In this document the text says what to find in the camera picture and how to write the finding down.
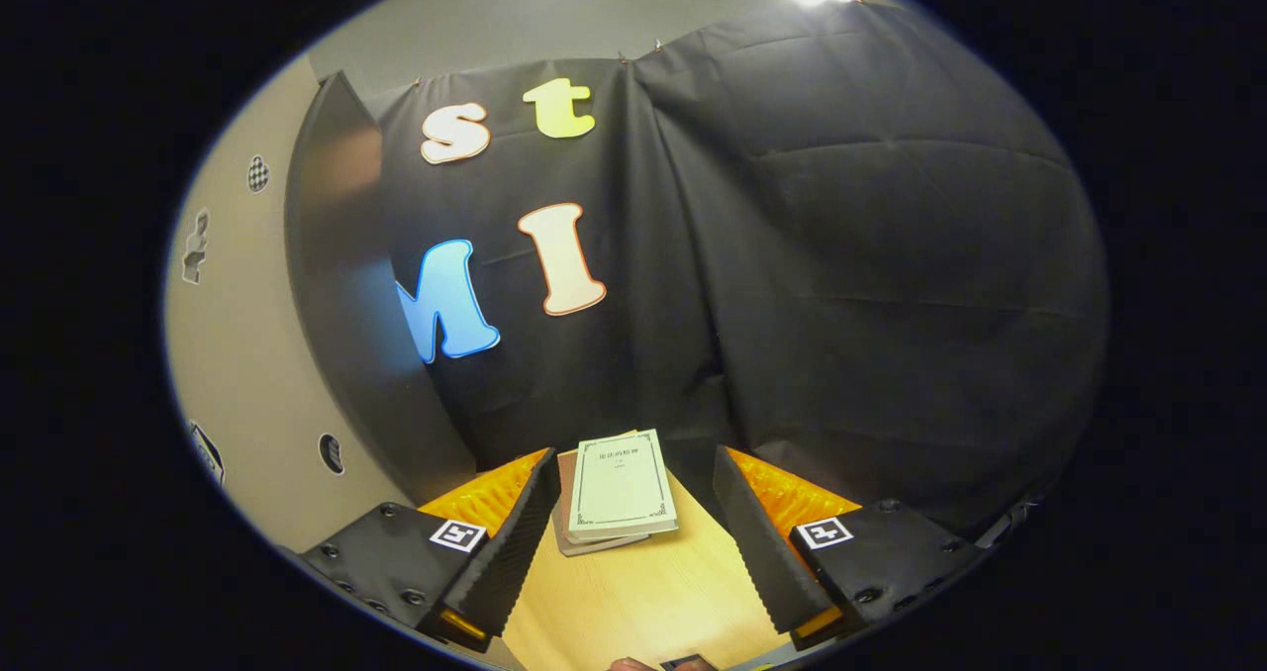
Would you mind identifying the black backdrop cloth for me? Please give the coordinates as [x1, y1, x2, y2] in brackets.
[371, 3, 1112, 543]

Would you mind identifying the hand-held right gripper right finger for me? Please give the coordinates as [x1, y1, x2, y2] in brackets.
[713, 445, 991, 652]

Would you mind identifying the pale green booklet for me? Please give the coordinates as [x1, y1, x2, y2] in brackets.
[568, 429, 680, 541]

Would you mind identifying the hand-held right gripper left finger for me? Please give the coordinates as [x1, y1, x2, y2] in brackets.
[297, 447, 562, 652]

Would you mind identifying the dark grey cabinet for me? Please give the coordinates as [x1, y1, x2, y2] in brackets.
[285, 69, 478, 504]

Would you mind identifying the brown book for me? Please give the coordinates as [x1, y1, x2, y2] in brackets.
[555, 431, 651, 558]

